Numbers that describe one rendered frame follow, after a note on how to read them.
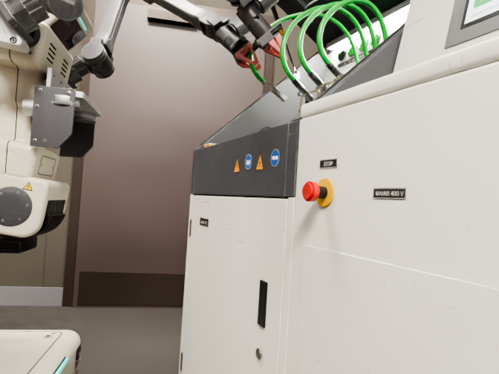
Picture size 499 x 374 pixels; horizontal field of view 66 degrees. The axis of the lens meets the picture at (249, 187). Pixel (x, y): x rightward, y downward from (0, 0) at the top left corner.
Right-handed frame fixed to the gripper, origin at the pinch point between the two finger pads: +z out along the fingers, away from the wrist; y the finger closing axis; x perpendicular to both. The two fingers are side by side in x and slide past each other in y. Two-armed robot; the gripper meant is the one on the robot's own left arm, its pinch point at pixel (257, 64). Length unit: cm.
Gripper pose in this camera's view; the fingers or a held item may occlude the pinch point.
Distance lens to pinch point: 134.1
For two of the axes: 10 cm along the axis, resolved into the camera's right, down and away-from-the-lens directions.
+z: 6.3, 6.8, -3.7
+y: 2.5, 2.8, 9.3
